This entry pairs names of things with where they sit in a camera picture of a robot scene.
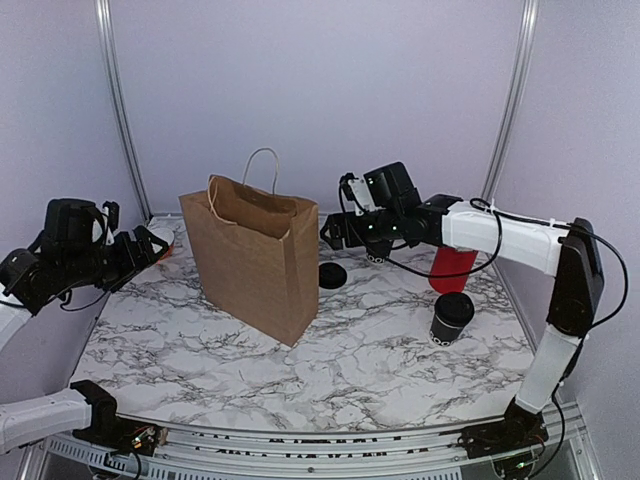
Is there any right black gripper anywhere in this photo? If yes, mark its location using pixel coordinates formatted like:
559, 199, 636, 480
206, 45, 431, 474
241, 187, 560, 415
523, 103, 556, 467
320, 207, 402, 251

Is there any stack of black cup lids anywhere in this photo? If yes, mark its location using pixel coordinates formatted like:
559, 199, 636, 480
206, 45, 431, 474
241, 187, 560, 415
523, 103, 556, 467
319, 262, 348, 290

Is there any stack of black paper cups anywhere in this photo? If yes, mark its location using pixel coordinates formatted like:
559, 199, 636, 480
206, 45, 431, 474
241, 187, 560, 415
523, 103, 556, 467
366, 249, 390, 264

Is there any brown paper bag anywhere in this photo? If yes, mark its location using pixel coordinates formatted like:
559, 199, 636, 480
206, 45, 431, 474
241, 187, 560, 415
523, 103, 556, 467
179, 175, 319, 347

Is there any single black paper cup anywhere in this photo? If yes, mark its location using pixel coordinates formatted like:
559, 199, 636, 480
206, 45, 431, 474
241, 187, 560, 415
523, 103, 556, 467
429, 319, 466, 347

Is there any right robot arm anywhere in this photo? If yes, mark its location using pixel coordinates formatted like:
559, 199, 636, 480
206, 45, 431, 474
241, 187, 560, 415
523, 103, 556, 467
320, 162, 604, 448

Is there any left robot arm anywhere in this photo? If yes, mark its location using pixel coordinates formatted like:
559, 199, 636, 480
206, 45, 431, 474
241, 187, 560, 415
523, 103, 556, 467
1, 198, 171, 453

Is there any orange and white bowl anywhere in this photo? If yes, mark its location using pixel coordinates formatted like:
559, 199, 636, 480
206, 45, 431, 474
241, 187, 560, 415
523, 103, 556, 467
150, 227, 175, 261

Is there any red cup with sugar packets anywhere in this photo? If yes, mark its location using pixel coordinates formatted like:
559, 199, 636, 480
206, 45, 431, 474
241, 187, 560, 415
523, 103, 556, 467
429, 247, 477, 294

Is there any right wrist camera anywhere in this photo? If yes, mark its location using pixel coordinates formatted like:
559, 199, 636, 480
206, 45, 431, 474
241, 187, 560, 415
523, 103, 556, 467
339, 172, 376, 216

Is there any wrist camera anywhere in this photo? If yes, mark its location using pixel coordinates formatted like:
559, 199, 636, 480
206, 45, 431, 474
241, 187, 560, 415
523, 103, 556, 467
339, 172, 376, 216
102, 201, 120, 245

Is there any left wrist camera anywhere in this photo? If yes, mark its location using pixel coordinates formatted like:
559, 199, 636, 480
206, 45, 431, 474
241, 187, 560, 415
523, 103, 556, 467
102, 201, 120, 245

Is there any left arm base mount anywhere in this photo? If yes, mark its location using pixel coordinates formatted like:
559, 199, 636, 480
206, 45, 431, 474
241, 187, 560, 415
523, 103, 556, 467
70, 380, 161, 456

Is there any front aluminium rail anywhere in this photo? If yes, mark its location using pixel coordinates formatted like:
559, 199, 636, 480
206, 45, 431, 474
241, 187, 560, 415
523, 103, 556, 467
16, 405, 602, 479

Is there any right aluminium frame post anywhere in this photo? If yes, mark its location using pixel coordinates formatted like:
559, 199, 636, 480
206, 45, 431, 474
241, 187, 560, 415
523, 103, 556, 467
481, 0, 540, 200

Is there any aluminium frame post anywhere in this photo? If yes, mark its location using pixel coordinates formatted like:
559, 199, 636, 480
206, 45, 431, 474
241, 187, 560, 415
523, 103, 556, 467
94, 0, 152, 222
481, 0, 540, 200

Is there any left aluminium frame post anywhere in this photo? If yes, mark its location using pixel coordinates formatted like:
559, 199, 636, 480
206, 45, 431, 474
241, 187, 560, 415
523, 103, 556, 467
94, 0, 152, 222

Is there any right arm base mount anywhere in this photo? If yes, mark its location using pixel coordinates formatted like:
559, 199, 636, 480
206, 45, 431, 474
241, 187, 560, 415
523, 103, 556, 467
457, 400, 549, 459

